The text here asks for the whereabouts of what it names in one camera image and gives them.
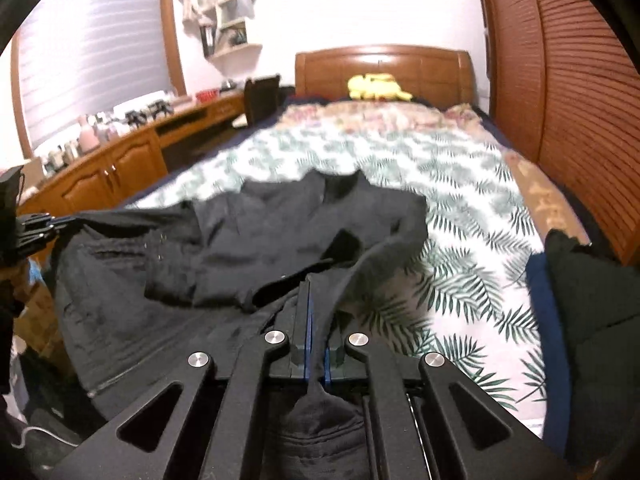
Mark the black zip jacket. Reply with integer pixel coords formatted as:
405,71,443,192
50,170,431,480

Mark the yellow plush toy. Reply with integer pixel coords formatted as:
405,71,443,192
347,74,413,102

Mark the cluster of small bottles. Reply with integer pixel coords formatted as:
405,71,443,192
42,140,81,176

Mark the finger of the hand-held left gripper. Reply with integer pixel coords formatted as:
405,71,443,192
17,230,60,257
17,213,76,230

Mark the pink thermos jug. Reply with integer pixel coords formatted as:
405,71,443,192
77,115,101,153

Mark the pile of black clothes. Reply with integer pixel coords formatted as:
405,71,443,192
545,230,640,471

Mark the dark chair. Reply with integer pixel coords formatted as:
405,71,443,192
243,74,282,126

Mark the wooden desk with cabinets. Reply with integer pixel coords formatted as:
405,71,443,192
20,90,248,211

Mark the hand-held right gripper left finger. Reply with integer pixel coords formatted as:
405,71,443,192
50,275,314,480

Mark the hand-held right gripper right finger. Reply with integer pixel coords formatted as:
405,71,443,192
325,332,566,480

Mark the floral blanket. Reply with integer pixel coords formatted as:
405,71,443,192
277,100,591,246

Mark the wooden louvred wardrobe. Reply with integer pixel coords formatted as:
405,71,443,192
472,0,640,266

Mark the leaf print blanket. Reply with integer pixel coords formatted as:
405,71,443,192
125,120,551,426

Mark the white wall shelf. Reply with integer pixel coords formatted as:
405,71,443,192
200,0,263,58

